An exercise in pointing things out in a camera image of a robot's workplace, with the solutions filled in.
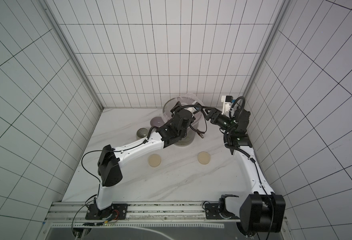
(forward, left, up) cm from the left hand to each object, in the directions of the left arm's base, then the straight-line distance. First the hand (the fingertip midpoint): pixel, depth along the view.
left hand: (181, 108), depth 78 cm
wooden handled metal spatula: (0, -13, -25) cm, 28 cm away
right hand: (-5, -11, +6) cm, 13 cm away
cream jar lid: (-17, +16, -29) cm, 37 cm away
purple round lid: (+12, +17, -27) cm, 34 cm away
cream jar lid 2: (-15, -14, -29) cm, 36 cm away
